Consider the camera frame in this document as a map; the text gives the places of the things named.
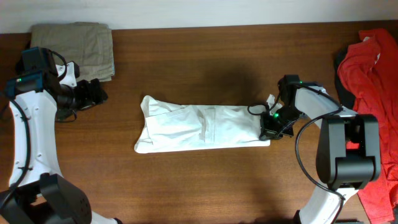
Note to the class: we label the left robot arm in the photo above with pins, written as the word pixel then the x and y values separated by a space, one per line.
pixel 38 192

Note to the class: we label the dark garment under red pile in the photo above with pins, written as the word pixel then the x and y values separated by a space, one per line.
pixel 345 97

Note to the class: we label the white polo shirt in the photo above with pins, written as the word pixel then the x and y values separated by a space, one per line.
pixel 171 127

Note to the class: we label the folded khaki pants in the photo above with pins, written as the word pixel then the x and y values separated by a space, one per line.
pixel 88 44

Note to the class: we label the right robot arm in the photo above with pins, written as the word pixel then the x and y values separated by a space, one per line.
pixel 348 152

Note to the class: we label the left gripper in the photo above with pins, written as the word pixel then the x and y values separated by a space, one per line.
pixel 87 99

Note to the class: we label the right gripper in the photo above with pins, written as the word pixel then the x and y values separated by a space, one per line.
pixel 268 132

